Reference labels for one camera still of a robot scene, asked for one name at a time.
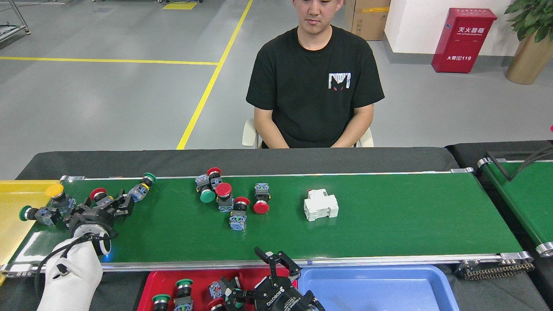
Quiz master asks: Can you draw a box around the metal rack on wheels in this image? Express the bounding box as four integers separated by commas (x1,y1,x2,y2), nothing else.
0,0,32,43

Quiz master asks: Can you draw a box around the blue plastic bin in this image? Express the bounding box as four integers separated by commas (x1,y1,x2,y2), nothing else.
297,265,460,311

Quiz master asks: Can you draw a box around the short green conveyor belt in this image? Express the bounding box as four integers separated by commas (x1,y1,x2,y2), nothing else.
477,156,553,257

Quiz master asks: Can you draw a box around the brown cardboard box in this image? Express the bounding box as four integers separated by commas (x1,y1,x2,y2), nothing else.
344,0,391,41

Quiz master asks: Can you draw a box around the yellow plastic tray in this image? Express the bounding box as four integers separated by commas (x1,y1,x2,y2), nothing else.
0,180,61,286

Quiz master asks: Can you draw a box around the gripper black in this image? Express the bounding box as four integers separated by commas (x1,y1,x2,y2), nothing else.
222,247,325,311
65,195,134,236

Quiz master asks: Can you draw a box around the long green conveyor belt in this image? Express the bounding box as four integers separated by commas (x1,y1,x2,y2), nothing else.
0,168,534,277

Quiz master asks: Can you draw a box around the conveyor drive chain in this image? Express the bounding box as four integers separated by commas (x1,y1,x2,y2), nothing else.
454,259,535,280

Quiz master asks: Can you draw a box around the red plastic bin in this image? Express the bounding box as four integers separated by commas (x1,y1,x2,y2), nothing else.
137,267,299,311

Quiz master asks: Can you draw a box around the tan plant pot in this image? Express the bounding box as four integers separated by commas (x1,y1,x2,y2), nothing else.
505,30,553,85

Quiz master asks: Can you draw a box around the grey office chair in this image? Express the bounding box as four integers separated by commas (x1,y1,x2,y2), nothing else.
242,119,375,149

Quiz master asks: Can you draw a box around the black guide frame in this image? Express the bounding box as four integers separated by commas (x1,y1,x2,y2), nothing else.
486,145,553,182

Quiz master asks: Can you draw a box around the white circuit breaker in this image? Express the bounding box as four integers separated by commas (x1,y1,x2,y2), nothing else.
303,188,340,222

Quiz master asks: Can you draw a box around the yellow push button switch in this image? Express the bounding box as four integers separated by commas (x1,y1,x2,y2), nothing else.
45,184,76,215

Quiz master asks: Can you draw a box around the green potted plant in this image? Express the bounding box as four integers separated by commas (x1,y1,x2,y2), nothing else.
505,0,553,43

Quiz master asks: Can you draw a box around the person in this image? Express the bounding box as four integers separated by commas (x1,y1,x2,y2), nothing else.
246,0,385,149

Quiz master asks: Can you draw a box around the red fire extinguisher box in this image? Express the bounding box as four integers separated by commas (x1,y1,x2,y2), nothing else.
431,7,498,73

